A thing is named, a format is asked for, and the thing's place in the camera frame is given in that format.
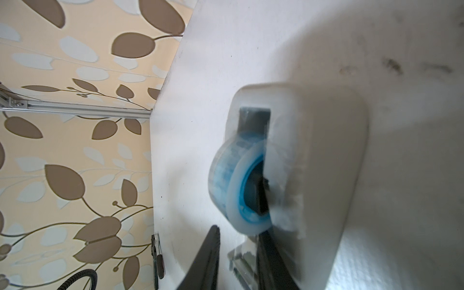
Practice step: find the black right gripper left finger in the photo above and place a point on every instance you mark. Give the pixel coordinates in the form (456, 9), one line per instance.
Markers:
(203, 274)

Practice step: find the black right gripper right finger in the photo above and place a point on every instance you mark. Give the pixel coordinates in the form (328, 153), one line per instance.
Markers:
(271, 269)

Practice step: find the grey tape dispenser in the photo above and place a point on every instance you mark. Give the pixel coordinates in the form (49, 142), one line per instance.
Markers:
(289, 165)

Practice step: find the clear tape strip pulled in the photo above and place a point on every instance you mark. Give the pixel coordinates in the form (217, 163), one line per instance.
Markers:
(242, 263)

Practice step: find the red handled ratchet wrench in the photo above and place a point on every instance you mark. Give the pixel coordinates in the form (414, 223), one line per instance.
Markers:
(158, 261)

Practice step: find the aluminium frame crossbar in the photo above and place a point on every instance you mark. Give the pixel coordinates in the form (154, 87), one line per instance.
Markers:
(13, 102)

